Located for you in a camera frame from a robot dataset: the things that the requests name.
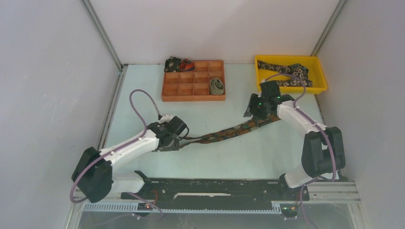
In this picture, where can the rolled olive green tie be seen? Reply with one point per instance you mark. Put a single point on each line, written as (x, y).
(216, 87)

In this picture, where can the orange compartment tray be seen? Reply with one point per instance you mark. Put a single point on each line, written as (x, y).
(195, 85)

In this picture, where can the rolled red black tie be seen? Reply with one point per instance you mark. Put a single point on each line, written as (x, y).
(186, 66)

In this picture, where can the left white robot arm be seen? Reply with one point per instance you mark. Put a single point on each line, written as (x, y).
(97, 172)

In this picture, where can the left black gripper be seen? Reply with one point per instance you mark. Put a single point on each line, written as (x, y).
(174, 146)

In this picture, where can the dark floral tie in bin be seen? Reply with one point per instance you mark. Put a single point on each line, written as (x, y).
(296, 70)

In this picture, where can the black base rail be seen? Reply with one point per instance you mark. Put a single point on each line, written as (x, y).
(220, 195)

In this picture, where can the green orange patterned tie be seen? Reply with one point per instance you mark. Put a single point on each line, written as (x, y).
(238, 130)

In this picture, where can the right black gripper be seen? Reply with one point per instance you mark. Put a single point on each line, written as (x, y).
(252, 110)

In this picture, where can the rolled black floral tie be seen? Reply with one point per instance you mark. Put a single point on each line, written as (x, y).
(172, 65)

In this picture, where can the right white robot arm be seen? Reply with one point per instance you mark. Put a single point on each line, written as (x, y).
(323, 150)

